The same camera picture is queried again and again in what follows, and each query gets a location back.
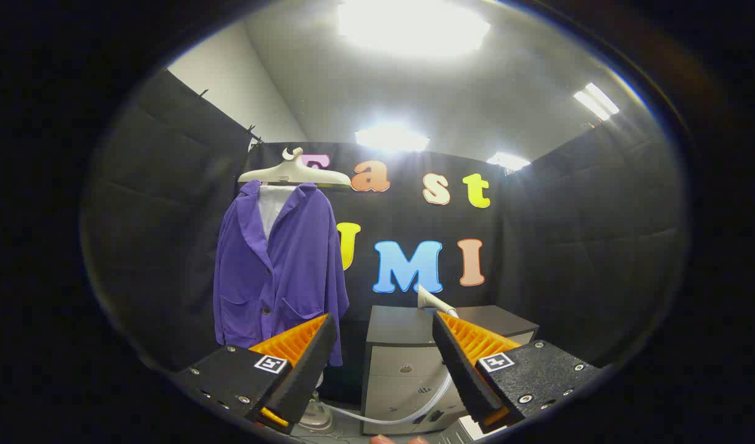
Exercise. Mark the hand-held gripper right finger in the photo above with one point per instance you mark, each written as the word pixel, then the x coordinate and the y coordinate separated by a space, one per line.
pixel 461 370

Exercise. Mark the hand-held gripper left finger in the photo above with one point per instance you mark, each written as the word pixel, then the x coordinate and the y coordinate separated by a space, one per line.
pixel 309 370

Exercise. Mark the white garment steamer head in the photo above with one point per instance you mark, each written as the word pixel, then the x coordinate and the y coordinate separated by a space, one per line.
pixel 432 301

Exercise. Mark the purple jacket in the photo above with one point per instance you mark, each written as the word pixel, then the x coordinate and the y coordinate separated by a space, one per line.
pixel 291 271

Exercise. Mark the grey garment steamer base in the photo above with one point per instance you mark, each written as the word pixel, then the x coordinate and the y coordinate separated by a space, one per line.
pixel 316 419

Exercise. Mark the white clothes hanger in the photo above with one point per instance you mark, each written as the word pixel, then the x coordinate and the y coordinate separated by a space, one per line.
pixel 297 171

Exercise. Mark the grey drawer cabinet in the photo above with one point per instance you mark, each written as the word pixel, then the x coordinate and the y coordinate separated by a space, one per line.
pixel 396 370

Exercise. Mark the white inner shirt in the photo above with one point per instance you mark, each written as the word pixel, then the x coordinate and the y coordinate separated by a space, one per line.
pixel 271 206

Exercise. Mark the ceiling light panel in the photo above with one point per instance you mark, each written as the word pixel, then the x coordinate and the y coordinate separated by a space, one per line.
pixel 508 161
pixel 391 139
pixel 596 100

